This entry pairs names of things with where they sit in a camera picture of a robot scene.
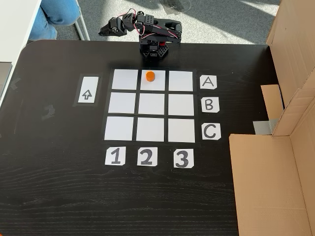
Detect paper sheet letter A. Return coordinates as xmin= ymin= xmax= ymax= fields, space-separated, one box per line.
xmin=199 ymin=75 xmax=218 ymax=90

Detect person's leg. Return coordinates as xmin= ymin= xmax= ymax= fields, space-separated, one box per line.
xmin=28 ymin=0 xmax=81 ymax=41

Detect white nine-square grid sheet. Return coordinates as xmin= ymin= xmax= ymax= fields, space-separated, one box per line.
xmin=103 ymin=68 xmax=197 ymax=144

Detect white desk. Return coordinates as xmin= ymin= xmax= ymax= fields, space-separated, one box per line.
xmin=0 ymin=0 xmax=43 ymax=107

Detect grey floor tape patch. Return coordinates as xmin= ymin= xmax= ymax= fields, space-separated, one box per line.
xmin=159 ymin=0 xmax=186 ymax=12

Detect paper sheet letter C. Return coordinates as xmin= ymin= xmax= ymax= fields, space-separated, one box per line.
xmin=201 ymin=123 xmax=221 ymax=141

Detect paper sheet letter B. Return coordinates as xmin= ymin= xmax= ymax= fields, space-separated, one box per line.
xmin=201 ymin=97 xmax=220 ymax=114

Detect paper sheet number 2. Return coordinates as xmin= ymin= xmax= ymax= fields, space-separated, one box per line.
xmin=136 ymin=147 xmax=158 ymax=167

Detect clear tape piece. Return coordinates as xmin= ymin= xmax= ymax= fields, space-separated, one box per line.
xmin=10 ymin=77 xmax=22 ymax=90

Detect clear tape scraps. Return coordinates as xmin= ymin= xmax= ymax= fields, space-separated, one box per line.
xmin=41 ymin=104 xmax=56 ymax=121

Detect white arrow paper sheet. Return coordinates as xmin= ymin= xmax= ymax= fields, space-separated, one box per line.
xmin=78 ymin=76 xmax=99 ymax=104

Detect grey duct tape strip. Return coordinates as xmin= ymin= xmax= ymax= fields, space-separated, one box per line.
xmin=252 ymin=118 xmax=281 ymax=136

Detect paper sheet number 3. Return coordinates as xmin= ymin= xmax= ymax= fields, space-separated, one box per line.
xmin=173 ymin=148 xmax=194 ymax=169

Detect paper sheet number 1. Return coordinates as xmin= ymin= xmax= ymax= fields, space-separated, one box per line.
xmin=104 ymin=146 xmax=126 ymax=166

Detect white metal table leg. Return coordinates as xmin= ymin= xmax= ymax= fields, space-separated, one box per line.
xmin=73 ymin=0 xmax=91 ymax=41

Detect brown cardboard box panel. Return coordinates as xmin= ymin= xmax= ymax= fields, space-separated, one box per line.
xmin=228 ymin=88 xmax=315 ymax=236
xmin=260 ymin=0 xmax=315 ymax=136

